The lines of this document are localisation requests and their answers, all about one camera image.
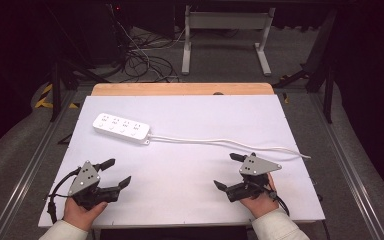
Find person's right hand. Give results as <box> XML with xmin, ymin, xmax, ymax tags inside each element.
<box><xmin>239</xmin><ymin>173</ymin><xmax>280</xmax><ymax>219</ymax></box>

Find white table cover sheet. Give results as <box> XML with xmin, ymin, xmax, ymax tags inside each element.
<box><xmin>38</xmin><ymin>94</ymin><xmax>326</xmax><ymax>230</ymax></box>

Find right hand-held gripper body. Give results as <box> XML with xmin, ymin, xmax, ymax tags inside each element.
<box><xmin>225</xmin><ymin>152</ymin><xmax>283</xmax><ymax>203</ymax></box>

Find dark equipment cabinet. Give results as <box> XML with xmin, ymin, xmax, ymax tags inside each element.
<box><xmin>78</xmin><ymin>2</ymin><xmax>133</xmax><ymax>68</ymax></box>

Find white power strip cable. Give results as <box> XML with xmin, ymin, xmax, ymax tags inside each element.
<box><xmin>148</xmin><ymin>133</ymin><xmax>312</xmax><ymax>160</ymax></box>

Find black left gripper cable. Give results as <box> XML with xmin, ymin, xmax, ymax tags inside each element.
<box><xmin>45</xmin><ymin>167</ymin><xmax>82</xmax><ymax>225</ymax></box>

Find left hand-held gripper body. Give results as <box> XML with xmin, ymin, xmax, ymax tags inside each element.
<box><xmin>67</xmin><ymin>160</ymin><xmax>123</xmax><ymax>211</ymax></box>

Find black metal stand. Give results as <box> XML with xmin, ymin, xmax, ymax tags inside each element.
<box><xmin>272</xmin><ymin>9</ymin><xmax>340</xmax><ymax>125</ymax></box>
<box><xmin>48</xmin><ymin>58</ymin><xmax>112</xmax><ymax>123</ymax></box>

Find white power strip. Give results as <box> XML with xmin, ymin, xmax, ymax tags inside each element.
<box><xmin>92</xmin><ymin>112</ymin><xmax>152</xmax><ymax>146</ymax></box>

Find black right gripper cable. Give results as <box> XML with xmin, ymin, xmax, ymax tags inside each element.
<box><xmin>265</xmin><ymin>189</ymin><xmax>291</xmax><ymax>217</ymax></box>

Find person's left hand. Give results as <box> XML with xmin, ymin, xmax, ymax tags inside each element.
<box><xmin>62</xmin><ymin>196</ymin><xmax>109</xmax><ymax>233</ymax></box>

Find aluminium floor rail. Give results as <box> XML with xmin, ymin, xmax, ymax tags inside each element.
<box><xmin>308</xmin><ymin>92</ymin><xmax>384</xmax><ymax>240</ymax></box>
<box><xmin>0</xmin><ymin>89</ymin><xmax>81</xmax><ymax>240</ymax></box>

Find tangle of floor cables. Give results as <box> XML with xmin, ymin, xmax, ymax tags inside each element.
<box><xmin>112</xmin><ymin>18</ymin><xmax>188</xmax><ymax>84</ymax></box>

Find white metal stand frame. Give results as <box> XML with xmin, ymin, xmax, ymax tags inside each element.
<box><xmin>180</xmin><ymin>4</ymin><xmax>276</xmax><ymax>77</ymax></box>

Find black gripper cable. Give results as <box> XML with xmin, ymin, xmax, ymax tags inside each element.
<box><xmin>45</xmin><ymin>167</ymin><xmax>82</xmax><ymax>225</ymax></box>
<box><xmin>265</xmin><ymin>189</ymin><xmax>291</xmax><ymax>217</ymax></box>

